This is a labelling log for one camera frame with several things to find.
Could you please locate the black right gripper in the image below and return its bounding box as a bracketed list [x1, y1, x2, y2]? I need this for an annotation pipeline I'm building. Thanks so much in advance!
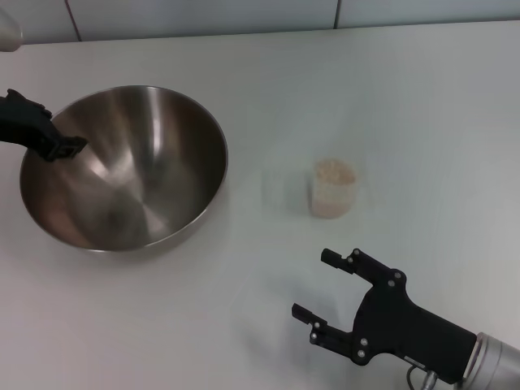
[291, 247, 477, 385]

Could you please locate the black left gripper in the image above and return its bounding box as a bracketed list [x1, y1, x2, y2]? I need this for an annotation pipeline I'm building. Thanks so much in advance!
[0, 89, 89, 163]

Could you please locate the clear plastic measuring cup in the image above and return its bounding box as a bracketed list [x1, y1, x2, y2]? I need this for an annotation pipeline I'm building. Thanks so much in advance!
[310, 158, 358, 220]

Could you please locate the stainless steel mixing bowl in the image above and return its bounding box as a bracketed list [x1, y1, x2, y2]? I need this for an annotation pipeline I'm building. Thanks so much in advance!
[19, 84, 229, 253]

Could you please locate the grey cable with metal plug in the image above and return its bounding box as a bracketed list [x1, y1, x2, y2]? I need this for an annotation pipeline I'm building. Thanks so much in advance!
[407, 363, 440, 390]

